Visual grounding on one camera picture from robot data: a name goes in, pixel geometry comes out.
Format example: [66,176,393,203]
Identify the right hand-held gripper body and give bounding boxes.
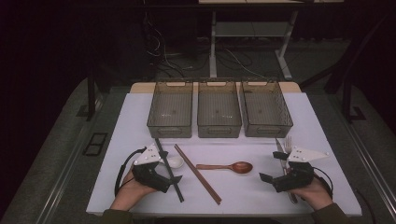
[271,147,331,193]

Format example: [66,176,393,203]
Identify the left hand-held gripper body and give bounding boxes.
[132,143,174,194]

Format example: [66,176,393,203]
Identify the black chopstick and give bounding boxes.
[154,138,183,203]
[155,138,185,203]

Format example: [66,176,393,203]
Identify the white ceramic spoon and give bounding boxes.
[160,155,185,170]

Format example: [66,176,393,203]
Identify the brown wooden chopstick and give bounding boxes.
[174,144,220,205]
[175,143,222,204]

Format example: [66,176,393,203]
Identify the brown wooden spoon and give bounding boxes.
[195,161,254,175]

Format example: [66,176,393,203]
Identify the smoky clear plastic bin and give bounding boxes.
[241,80,294,138]
[147,81,194,139]
[196,81,243,139]

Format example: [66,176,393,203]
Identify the person's left hand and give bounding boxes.
[110,170,157,212]

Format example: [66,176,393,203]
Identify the person's right hand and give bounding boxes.
[288,176,334,212]

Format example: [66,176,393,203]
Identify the metal fork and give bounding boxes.
[284,135,294,155]

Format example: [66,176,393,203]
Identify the white table mat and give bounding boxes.
[86,91,362,217]

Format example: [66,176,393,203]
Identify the black metal stand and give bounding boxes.
[76,66,104,122]
[298,13,390,124]

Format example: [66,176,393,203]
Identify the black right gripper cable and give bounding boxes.
[312,167,334,200]

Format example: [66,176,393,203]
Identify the grey metal rail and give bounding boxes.
[328,92,396,216]
[35,124,94,224]

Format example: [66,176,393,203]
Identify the thin black cable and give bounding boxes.
[354,187,376,224]

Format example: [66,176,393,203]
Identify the bundle of floor cables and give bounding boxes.
[143,12,269,78]

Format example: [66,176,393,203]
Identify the white metal table frame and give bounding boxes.
[208,10,300,81]

